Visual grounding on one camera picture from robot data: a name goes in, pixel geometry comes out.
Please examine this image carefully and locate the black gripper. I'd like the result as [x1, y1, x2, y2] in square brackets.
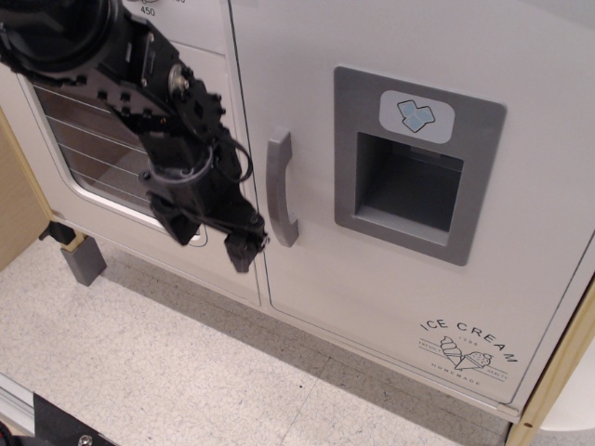
[139, 165, 267, 272]

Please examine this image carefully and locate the grey fridge door handle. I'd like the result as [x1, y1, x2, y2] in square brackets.
[266, 127, 298, 248]

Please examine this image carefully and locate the white toy fridge door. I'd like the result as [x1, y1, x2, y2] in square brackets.
[230, 1, 594, 418]

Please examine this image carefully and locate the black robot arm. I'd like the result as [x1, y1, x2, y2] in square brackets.
[1, 1, 268, 273]

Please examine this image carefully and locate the grey cabinet leg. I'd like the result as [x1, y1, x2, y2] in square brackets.
[61, 237, 107, 286]

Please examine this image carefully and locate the white toy oven door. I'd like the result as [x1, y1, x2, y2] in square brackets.
[0, 0, 264, 306]

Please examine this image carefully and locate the wooden side panel left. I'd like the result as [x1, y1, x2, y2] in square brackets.
[1, 111, 52, 270]

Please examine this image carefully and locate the grey ice dispenser panel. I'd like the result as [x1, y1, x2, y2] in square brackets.
[334, 66, 507, 266]

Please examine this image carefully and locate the black clamp bracket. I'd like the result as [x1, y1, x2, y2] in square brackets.
[38, 221, 76, 245]

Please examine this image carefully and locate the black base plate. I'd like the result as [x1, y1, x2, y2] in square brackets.
[33, 393, 115, 446]

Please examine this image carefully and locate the aluminium rail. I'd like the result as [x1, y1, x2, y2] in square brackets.
[1, 374, 34, 430]

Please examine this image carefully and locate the wooden frame post right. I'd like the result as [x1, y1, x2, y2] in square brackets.
[505, 278, 594, 445]

